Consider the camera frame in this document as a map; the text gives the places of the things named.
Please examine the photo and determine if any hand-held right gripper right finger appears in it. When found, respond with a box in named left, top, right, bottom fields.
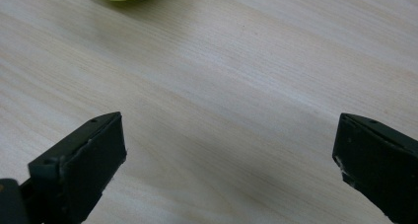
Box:
left=331, top=112, right=418, bottom=224

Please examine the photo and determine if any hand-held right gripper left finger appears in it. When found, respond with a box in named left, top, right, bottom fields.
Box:
left=19, top=111, right=128, bottom=224

